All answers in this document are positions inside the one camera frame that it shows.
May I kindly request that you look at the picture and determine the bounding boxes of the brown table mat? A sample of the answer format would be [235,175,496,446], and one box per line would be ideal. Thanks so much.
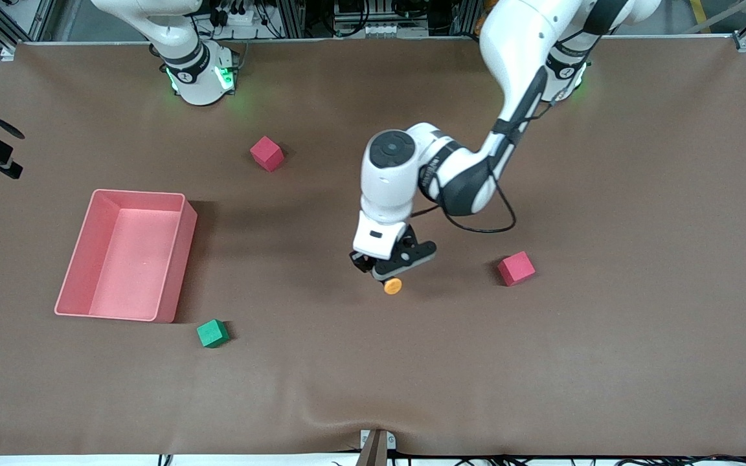
[0,36,746,457]

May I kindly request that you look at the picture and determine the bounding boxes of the pink foam cube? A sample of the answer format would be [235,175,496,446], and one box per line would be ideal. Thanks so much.
[497,251,536,287]
[249,136,285,173]

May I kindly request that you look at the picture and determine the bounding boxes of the pink plastic bin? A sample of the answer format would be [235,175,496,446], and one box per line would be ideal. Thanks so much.
[54,189,198,323]

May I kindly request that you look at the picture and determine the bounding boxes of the green foam cube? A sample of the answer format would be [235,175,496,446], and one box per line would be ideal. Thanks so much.
[196,319,230,349]

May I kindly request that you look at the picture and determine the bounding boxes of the white terminal block strip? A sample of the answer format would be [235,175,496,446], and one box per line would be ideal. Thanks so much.
[357,23,430,38]

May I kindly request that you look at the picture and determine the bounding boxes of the white power strip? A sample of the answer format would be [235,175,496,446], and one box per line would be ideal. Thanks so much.
[214,5,258,27]

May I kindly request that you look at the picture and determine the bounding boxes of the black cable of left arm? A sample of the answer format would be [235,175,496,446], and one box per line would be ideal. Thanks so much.
[412,29,600,234]

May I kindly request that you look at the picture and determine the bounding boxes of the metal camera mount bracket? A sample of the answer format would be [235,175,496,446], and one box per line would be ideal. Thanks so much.
[359,428,397,466]

